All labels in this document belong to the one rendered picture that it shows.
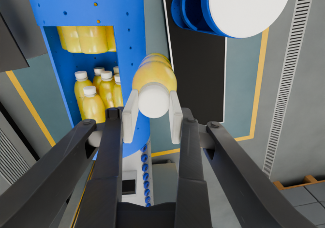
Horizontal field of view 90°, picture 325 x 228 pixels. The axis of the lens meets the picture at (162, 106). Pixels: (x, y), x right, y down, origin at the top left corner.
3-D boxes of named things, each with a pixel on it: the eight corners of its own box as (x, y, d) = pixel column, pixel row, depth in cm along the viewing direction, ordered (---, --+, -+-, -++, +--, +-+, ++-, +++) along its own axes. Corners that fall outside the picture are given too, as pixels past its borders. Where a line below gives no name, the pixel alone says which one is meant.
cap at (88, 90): (92, 89, 57) (91, 84, 57) (98, 92, 55) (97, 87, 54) (81, 93, 55) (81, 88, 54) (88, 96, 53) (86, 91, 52)
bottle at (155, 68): (169, 83, 39) (178, 123, 23) (140, 82, 39) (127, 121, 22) (171, 53, 36) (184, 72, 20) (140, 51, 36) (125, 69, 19)
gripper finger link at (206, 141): (184, 132, 12) (224, 134, 12) (178, 107, 17) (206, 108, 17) (183, 149, 13) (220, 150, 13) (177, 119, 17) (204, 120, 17)
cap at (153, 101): (168, 112, 22) (169, 118, 20) (139, 111, 22) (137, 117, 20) (169, 84, 20) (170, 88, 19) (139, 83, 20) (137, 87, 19)
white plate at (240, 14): (273, -98, 43) (269, -95, 44) (192, -13, 50) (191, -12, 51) (306, -5, 54) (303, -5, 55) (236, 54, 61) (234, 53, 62)
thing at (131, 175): (121, 174, 100) (117, 198, 86) (120, 169, 98) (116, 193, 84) (137, 173, 101) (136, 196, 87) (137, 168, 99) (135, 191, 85)
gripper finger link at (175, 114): (174, 114, 13) (183, 114, 13) (169, 89, 20) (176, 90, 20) (171, 144, 15) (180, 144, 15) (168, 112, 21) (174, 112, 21)
